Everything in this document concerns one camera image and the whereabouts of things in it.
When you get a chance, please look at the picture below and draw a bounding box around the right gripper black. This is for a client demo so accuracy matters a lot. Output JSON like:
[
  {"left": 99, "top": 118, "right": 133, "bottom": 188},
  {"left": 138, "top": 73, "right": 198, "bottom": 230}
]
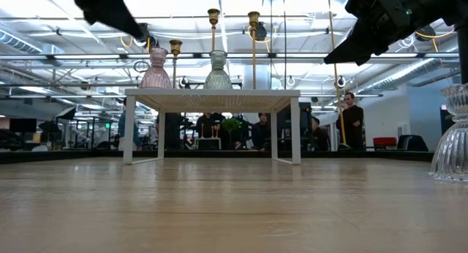
[{"left": 323, "top": 0, "right": 455, "bottom": 67}]

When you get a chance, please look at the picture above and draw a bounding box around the short gold candlestick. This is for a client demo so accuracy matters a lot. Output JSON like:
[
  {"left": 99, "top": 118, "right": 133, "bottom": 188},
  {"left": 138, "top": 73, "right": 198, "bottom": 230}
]
[{"left": 168, "top": 39, "right": 184, "bottom": 90}]

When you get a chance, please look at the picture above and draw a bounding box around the pink ribbed glass candle holder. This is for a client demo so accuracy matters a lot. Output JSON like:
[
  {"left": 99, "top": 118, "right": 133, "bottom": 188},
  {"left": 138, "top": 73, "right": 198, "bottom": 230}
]
[{"left": 138, "top": 46, "right": 173, "bottom": 90}]

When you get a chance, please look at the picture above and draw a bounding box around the tall gold candlestick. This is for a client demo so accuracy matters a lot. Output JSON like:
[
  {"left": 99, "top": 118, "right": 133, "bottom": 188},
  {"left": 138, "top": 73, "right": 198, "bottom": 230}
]
[
  {"left": 207, "top": 8, "right": 222, "bottom": 53},
  {"left": 247, "top": 10, "right": 262, "bottom": 90}
]

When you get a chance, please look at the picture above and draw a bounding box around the clear ribbed glass candle holder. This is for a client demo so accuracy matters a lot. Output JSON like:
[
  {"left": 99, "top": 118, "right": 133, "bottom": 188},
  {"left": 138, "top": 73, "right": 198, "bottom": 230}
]
[{"left": 430, "top": 83, "right": 468, "bottom": 184}]

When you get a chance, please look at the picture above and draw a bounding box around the black ceiling-hung device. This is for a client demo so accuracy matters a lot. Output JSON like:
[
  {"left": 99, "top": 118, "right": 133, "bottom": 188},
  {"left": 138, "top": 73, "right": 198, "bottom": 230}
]
[
  {"left": 137, "top": 22, "right": 161, "bottom": 52},
  {"left": 255, "top": 21, "right": 268, "bottom": 42}
]

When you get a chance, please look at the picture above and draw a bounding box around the person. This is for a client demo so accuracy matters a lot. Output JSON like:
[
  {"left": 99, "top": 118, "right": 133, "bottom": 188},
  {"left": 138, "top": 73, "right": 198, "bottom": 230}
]
[
  {"left": 156, "top": 112, "right": 184, "bottom": 151},
  {"left": 309, "top": 116, "right": 331, "bottom": 151},
  {"left": 117, "top": 97, "right": 143, "bottom": 151},
  {"left": 251, "top": 113, "right": 272, "bottom": 151},
  {"left": 335, "top": 91, "right": 366, "bottom": 151},
  {"left": 196, "top": 113, "right": 226, "bottom": 151}
]

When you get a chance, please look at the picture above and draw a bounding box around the black chair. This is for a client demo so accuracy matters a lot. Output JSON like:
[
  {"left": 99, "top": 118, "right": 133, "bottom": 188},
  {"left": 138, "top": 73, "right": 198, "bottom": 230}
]
[{"left": 397, "top": 134, "right": 430, "bottom": 152}]

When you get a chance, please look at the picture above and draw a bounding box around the white perforated riser shelf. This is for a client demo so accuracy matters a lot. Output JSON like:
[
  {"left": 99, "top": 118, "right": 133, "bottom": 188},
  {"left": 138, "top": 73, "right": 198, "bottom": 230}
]
[{"left": 122, "top": 88, "right": 302, "bottom": 166}]

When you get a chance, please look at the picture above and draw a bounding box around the black background monitor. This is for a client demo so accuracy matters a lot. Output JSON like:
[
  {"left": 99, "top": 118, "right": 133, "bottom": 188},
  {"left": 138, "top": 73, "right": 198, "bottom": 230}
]
[{"left": 9, "top": 118, "right": 38, "bottom": 135}]

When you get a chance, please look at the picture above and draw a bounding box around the small green background plant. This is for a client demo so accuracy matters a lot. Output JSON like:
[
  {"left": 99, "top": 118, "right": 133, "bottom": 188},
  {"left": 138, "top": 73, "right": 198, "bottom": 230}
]
[{"left": 222, "top": 117, "right": 243, "bottom": 135}]

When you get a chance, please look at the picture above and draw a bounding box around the hanging black cable ring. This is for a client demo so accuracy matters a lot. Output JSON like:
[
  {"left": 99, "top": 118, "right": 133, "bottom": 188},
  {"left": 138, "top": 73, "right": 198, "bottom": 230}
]
[{"left": 132, "top": 59, "right": 151, "bottom": 74}]

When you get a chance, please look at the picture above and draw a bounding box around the black hanging cable with coil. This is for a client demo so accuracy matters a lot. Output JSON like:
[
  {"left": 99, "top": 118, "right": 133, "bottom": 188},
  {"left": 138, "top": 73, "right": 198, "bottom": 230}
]
[{"left": 282, "top": 0, "right": 288, "bottom": 90}]

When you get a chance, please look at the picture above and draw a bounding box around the black aluminium table frame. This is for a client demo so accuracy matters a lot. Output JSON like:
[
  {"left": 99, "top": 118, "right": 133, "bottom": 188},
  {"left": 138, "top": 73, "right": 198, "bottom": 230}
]
[{"left": 0, "top": 149, "right": 436, "bottom": 164}]

